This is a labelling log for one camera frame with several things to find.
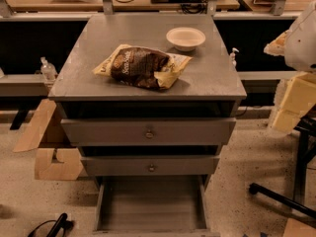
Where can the white yellow-padded gripper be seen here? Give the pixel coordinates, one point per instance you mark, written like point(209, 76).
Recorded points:
point(302, 46)

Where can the grey bottom drawer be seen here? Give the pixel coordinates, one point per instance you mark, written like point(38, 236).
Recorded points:
point(153, 206)

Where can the grey drawer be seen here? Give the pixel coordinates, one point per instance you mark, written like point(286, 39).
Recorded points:
point(148, 131)
point(153, 206)
point(150, 165)

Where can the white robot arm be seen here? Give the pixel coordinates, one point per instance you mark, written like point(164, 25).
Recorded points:
point(298, 44)

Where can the grey drawer cabinet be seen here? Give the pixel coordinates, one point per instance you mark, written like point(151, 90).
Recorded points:
point(148, 95)

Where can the grey top drawer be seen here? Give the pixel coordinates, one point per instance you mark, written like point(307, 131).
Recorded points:
point(148, 131)

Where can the grey middle drawer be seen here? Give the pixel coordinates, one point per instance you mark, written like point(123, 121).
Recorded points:
point(150, 165)

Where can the white pump dispenser bottle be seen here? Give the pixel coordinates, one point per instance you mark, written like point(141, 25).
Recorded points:
point(233, 54)

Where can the yellow foam block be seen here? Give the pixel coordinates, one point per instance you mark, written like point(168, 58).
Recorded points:
point(298, 99)

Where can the white paper bowl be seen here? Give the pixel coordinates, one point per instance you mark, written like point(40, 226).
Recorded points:
point(185, 39)

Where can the brown yellow chip bag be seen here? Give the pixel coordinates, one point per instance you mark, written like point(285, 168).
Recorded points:
point(143, 67)

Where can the clear plastic bottle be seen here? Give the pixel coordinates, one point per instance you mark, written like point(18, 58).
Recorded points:
point(48, 70)

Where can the open cardboard box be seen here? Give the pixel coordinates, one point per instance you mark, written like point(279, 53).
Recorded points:
point(56, 159)

